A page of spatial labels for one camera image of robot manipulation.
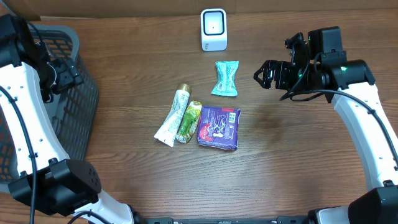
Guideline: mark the white barcode scanner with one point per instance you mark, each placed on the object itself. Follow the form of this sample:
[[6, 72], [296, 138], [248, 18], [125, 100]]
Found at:
[[214, 33]]

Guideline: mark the purple square packet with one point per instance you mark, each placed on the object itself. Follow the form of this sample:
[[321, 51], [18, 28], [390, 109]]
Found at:
[[218, 127]]

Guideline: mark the white tube gold cap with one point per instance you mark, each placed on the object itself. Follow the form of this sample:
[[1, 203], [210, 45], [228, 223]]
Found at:
[[166, 133]]

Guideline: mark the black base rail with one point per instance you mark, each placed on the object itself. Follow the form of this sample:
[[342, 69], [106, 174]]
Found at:
[[248, 220]]

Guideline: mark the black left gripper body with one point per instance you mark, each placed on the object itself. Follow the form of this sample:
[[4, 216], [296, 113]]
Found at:
[[66, 76]]

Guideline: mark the teal snack packet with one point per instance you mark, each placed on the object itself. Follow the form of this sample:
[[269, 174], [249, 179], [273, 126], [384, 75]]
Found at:
[[226, 73]]

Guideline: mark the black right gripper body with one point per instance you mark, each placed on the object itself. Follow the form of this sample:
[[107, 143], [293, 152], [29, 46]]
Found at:
[[288, 77]]

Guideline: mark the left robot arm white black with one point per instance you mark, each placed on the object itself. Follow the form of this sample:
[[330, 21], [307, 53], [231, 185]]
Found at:
[[49, 101]]

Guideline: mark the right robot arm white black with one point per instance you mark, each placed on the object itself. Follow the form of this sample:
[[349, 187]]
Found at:
[[319, 67]]

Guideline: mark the green yellow drink pouch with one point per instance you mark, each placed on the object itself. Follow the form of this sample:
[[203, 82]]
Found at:
[[190, 122]]

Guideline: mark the grey plastic mesh basket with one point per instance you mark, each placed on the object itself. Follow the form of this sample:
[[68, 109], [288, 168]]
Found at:
[[72, 113]]

